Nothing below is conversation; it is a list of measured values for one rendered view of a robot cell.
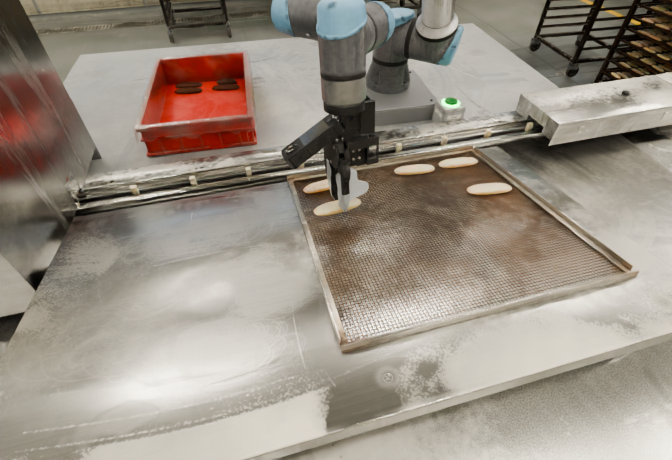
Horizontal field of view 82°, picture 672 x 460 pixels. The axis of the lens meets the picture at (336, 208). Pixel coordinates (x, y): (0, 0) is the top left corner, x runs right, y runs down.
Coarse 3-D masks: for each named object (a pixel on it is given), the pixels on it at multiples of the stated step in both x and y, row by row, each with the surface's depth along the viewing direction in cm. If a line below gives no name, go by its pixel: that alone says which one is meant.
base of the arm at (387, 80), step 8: (376, 64) 124; (384, 64) 122; (392, 64) 122; (400, 64) 122; (368, 72) 129; (376, 72) 125; (384, 72) 124; (392, 72) 123; (400, 72) 124; (408, 72) 127; (368, 80) 129; (376, 80) 127; (384, 80) 125; (392, 80) 124; (400, 80) 125; (408, 80) 128; (376, 88) 127; (384, 88) 126; (392, 88) 126; (400, 88) 126
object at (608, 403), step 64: (576, 192) 101; (640, 192) 101; (0, 320) 75; (576, 384) 66; (640, 384) 66; (320, 448) 59; (384, 448) 59; (448, 448) 59; (512, 448) 59; (576, 448) 59; (640, 448) 59
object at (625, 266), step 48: (528, 192) 85; (336, 240) 74; (432, 240) 73; (480, 240) 72; (336, 288) 64; (432, 288) 63; (480, 288) 63; (528, 288) 62; (576, 288) 61; (384, 336) 55
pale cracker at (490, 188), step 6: (474, 186) 86; (480, 186) 86; (486, 186) 86; (492, 186) 86; (498, 186) 86; (504, 186) 86; (510, 186) 86; (474, 192) 85; (480, 192) 85; (486, 192) 85; (492, 192) 85; (498, 192) 85; (504, 192) 85
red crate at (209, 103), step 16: (240, 80) 146; (176, 96) 137; (192, 96) 137; (208, 96) 137; (224, 96) 137; (240, 96) 137; (176, 112) 129; (192, 112) 129; (208, 112) 129; (224, 112) 129; (240, 112) 129; (160, 144) 109; (176, 144) 111; (192, 144) 112; (208, 144) 113; (224, 144) 114; (240, 144) 115
